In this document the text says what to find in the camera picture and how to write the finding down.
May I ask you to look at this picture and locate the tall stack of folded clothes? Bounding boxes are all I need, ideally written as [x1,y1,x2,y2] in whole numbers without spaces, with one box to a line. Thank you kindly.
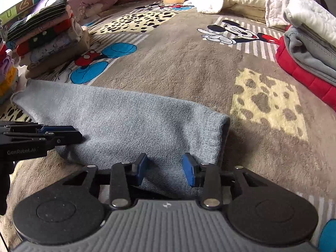
[0,39,19,105]

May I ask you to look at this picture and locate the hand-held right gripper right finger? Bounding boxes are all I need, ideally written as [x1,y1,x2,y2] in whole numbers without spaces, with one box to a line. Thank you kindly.
[183,153,265,210]

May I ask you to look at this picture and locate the clothes stack with striped top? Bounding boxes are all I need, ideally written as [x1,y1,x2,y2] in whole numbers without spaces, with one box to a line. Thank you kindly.
[7,0,90,79]

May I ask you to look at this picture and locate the grey pants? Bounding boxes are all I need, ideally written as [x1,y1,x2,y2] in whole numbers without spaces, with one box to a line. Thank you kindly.
[12,79,231,200]

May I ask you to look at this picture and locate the folded red padded jacket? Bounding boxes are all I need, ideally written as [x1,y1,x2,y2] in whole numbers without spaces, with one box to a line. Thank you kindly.
[275,25,336,111]

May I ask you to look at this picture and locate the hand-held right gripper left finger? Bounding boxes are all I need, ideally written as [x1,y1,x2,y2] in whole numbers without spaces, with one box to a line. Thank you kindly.
[62,153,148,208]

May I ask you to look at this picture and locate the cartoon mouse printed blanket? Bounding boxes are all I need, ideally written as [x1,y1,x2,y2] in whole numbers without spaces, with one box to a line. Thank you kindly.
[0,0,336,252]

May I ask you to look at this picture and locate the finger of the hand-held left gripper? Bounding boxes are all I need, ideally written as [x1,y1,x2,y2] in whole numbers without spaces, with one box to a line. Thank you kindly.
[0,131,84,148]
[0,122,77,135]

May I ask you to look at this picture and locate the folded grey sweatpants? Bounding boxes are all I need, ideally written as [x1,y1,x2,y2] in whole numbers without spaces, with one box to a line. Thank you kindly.
[284,26,336,88]

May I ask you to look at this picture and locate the alphabet foam wall mat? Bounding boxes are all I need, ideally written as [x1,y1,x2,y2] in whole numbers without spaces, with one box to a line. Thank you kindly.
[0,0,43,27]

